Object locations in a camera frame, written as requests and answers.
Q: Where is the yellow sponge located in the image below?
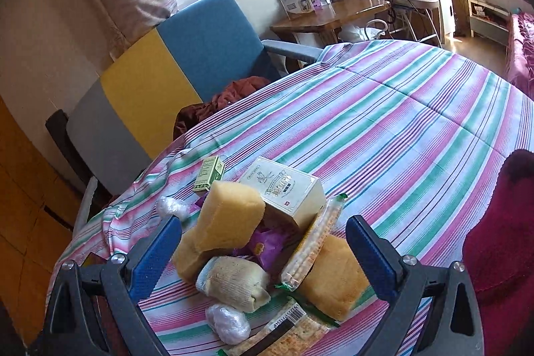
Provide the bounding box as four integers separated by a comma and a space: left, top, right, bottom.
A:
194, 181, 265, 252
171, 228, 220, 284
297, 235, 369, 322

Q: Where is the white plastic bag ball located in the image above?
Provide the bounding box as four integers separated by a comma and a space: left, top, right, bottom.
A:
206, 303, 251, 345

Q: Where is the cracker pack black stripe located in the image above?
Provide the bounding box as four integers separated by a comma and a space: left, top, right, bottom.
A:
217, 297, 339, 356

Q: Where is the beige sock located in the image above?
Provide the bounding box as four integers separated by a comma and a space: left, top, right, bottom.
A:
196, 256, 271, 314

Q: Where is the green snack pack Weidan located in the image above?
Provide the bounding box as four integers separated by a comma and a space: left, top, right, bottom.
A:
278, 193, 348, 292

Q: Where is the small green box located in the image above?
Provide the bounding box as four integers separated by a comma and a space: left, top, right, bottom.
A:
193, 155, 225, 193

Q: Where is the purple snack wrapper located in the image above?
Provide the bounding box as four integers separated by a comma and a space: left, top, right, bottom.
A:
232, 223, 302, 277

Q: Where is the blue yellow grey chair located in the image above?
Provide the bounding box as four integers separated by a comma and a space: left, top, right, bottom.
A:
45, 0, 321, 232

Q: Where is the striped bed sheet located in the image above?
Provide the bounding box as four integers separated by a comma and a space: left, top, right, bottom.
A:
51, 40, 533, 355

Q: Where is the cream tea box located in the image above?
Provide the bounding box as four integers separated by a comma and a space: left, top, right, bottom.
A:
239, 157, 326, 232

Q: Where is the maroon cloth on chair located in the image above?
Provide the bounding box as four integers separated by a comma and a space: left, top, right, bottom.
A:
173, 76, 271, 140

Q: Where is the folding white table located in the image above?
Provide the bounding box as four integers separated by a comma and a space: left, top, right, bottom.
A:
388, 0, 442, 48

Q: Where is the white shelf unit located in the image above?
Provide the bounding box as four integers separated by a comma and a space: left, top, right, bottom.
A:
467, 0, 511, 46

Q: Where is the wooden side table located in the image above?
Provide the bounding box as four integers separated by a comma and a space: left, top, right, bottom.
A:
270, 0, 390, 45

